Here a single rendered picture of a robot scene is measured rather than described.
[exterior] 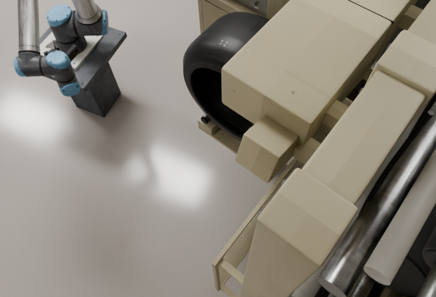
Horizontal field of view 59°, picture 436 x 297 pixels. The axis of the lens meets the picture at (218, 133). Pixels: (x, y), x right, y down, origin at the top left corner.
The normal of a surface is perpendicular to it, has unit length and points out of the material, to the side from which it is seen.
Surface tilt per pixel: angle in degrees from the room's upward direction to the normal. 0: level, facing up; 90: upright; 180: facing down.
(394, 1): 0
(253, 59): 0
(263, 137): 18
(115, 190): 0
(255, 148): 72
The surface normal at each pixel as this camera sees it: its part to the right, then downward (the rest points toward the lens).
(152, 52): -0.02, -0.49
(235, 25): -0.26, -0.64
